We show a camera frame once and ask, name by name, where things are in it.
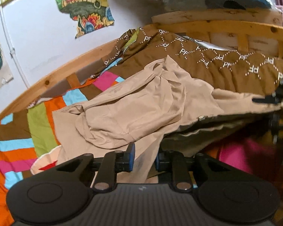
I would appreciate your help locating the colourful striped blanket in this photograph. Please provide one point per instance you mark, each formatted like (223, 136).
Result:
(18, 143)

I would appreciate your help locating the beige hooded jacket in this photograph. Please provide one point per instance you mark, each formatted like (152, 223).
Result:
(136, 113)

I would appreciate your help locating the white wall pipe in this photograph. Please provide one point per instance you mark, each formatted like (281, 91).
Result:
(13, 49)

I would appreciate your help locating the brown patterned blanket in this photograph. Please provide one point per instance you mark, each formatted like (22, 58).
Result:
(202, 68)

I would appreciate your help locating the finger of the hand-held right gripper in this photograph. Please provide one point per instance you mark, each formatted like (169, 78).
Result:
(266, 99)

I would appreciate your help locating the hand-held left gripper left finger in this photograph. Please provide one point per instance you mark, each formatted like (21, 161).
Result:
(131, 151)

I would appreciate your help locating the silver foil wrapper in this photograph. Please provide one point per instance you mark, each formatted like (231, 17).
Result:
(202, 42)

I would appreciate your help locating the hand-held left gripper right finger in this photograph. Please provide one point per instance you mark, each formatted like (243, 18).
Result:
(156, 161)

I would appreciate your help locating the colourful landscape wall poster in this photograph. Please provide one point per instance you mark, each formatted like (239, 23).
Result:
(85, 7)

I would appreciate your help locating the cream cloth with red star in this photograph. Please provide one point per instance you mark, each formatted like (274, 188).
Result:
(46, 163)

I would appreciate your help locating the wooden bed frame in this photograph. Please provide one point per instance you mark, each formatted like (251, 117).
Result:
(61, 75)

